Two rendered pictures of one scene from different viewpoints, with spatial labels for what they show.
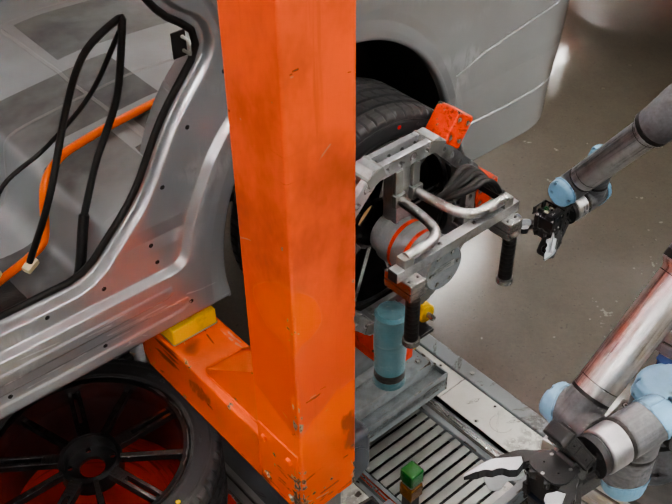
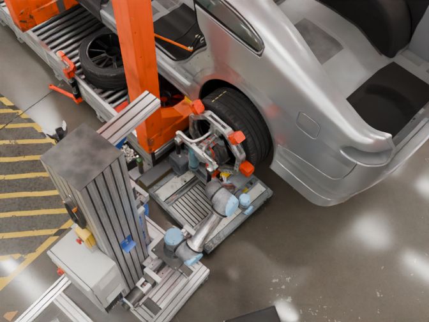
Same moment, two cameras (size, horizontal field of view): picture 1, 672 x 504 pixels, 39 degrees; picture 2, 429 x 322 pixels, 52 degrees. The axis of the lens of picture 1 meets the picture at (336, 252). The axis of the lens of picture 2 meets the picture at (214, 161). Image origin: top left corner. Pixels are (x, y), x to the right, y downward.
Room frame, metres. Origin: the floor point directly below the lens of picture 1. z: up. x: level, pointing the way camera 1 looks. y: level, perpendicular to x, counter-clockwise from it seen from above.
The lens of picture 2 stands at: (1.66, -1.99, 3.61)
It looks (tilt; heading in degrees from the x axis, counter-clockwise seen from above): 58 degrees down; 82
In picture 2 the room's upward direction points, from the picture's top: 5 degrees clockwise
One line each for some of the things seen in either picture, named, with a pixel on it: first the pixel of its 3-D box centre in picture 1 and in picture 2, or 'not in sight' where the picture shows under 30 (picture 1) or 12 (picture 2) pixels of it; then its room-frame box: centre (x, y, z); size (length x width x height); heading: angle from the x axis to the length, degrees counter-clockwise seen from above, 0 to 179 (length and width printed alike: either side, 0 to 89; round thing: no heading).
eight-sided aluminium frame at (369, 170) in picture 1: (395, 235); (216, 142); (1.93, -0.16, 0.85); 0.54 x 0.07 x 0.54; 130
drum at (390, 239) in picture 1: (414, 248); (209, 148); (1.87, -0.20, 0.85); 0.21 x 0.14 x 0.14; 40
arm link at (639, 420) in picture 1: (640, 427); not in sight; (0.98, -0.48, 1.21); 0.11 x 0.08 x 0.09; 123
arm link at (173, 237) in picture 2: not in sight; (174, 239); (1.60, -0.97, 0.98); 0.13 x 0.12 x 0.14; 132
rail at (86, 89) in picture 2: not in sight; (74, 77); (0.62, 1.05, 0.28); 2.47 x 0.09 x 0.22; 130
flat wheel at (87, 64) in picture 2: not in sight; (114, 58); (1.02, 1.20, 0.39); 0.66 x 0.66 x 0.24
